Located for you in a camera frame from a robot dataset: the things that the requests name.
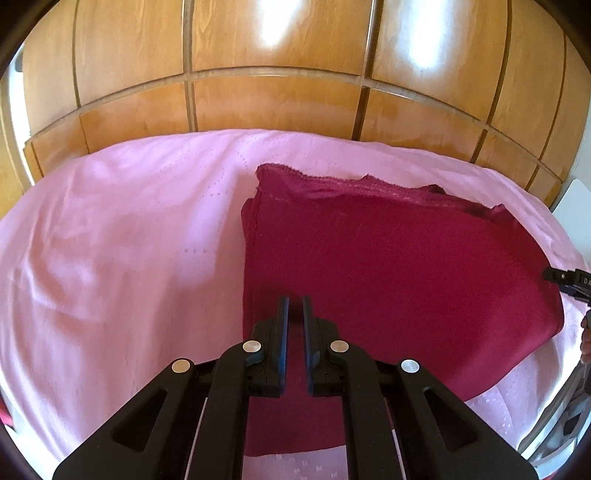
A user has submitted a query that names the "grey metal frame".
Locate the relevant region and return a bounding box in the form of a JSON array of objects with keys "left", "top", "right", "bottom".
[{"left": 516, "top": 369, "right": 591, "bottom": 464}]

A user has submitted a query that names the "dark red cloth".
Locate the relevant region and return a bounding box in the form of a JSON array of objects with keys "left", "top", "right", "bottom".
[{"left": 240, "top": 162, "right": 565, "bottom": 457}]

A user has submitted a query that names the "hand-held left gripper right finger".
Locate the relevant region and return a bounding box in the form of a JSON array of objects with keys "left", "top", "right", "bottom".
[{"left": 302, "top": 295, "right": 539, "bottom": 480}]

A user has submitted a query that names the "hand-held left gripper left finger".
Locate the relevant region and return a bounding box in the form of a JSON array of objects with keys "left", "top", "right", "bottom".
[{"left": 52, "top": 295, "right": 291, "bottom": 480}]

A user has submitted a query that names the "white side table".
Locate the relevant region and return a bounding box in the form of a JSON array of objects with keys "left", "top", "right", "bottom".
[{"left": 551, "top": 178, "right": 591, "bottom": 227}]

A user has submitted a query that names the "pink bed sheet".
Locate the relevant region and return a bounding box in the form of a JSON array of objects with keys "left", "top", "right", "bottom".
[{"left": 0, "top": 129, "right": 585, "bottom": 480}]

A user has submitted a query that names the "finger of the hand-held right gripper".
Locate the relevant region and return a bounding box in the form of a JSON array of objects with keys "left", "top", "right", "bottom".
[{"left": 541, "top": 267, "right": 577, "bottom": 289}]

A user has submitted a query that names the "person's right hand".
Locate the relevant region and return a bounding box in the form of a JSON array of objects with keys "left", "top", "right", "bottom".
[{"left": 579, "top": 308, "right": 591, "bottom": 363}]

